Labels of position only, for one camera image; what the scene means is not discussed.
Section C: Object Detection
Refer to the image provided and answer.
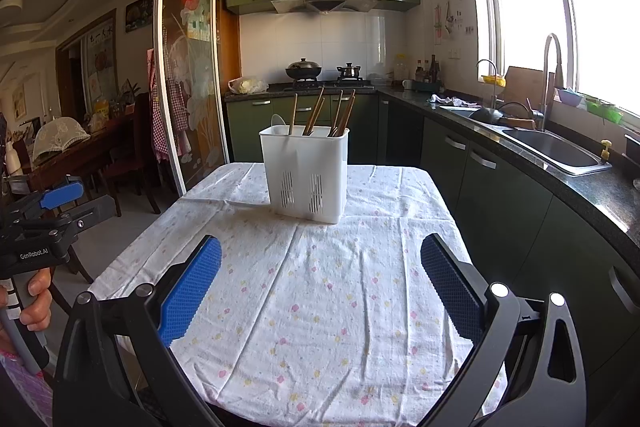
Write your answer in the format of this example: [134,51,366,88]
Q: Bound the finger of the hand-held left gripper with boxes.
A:
[20,194,114,234]
[9,174,86,212]

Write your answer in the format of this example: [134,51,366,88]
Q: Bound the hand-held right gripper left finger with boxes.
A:
[52,234,223,427]

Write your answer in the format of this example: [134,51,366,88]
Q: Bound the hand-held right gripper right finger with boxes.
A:
[419,233,588,427]

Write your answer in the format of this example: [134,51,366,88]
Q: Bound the white plastic utensil holder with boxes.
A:
[259,126,349,226]

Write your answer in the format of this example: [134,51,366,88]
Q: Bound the person's left hand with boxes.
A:
[19,267,54,333]

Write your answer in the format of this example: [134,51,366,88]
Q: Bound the white lace food cover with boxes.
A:
[32,116,92,158]

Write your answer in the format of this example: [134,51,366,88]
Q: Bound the white bottle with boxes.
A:
[4,141,24,176]

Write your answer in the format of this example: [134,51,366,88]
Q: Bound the wooden dining table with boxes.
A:
[19,107,137,195]

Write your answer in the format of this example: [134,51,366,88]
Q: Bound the dark wooden dining chair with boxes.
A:
[96,92,162,216]

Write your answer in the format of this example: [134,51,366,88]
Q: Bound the white floral tablecloth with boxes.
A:
[87,162,507,414]

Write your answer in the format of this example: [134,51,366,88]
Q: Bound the potted green plant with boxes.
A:
[117,79,139,108]

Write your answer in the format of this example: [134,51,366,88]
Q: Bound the red checked apron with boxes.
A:
[146,48,194,164]

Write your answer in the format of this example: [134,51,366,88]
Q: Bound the floral glass sliding door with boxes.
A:
[151,0,239,198]

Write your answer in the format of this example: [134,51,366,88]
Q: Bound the steel sink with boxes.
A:
[500,127,614,176]

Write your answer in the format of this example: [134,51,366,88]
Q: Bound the dark granite countertop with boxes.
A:
[223,84,640,253]

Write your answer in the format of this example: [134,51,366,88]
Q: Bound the crumpled dish rag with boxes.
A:
[427,93,469,108]

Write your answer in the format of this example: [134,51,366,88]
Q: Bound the white plastic bag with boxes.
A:
[228,77,269,96]

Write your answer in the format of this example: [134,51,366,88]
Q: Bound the small steel faucet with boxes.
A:
[475,59,500,108]

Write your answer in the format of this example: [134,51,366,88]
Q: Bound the condiment bottles on rack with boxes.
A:
[414,54,444,93]

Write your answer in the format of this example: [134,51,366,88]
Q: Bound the wooden cutting board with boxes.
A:
[502,65,549,108]

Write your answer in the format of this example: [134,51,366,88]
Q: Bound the green plastic basin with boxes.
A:
[584,95,626,126]

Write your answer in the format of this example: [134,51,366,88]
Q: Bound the tall steel faucet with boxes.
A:
[529,32,566,134]

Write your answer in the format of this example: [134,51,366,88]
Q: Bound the black gas stove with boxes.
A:
[281,79,376,90]

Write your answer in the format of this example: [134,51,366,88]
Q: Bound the black wok with lid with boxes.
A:
[285,58,324,82]

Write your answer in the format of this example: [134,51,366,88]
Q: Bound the wall calendar poster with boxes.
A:
[82,23,119,108]

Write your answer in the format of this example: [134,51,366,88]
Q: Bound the black wok with wooden handle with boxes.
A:
[467,102,537,128]

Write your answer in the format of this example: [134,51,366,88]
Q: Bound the framed wall picture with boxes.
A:
[124,0,154,34]

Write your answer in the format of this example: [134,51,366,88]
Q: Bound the wall stickers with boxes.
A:
[432,0,464,44]

